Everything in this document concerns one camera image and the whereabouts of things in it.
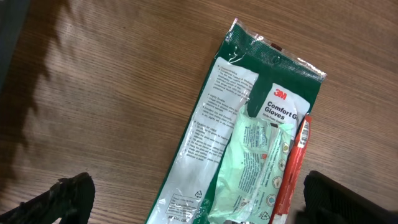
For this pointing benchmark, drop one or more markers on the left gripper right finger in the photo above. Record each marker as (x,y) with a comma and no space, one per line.
(328,202)

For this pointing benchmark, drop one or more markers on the teal toothbrush package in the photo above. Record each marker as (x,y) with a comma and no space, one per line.
(251,171)

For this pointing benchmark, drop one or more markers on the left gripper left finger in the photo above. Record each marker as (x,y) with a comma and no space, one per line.
(70,200)

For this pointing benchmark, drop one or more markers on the red white toothpaste box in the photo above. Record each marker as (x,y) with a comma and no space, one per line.
(291,173)

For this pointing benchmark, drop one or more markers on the green white sponge package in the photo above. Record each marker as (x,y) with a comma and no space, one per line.
(247,70)

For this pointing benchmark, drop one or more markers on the grey plastic shopping basket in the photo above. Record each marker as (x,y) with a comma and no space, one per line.
(13,14)

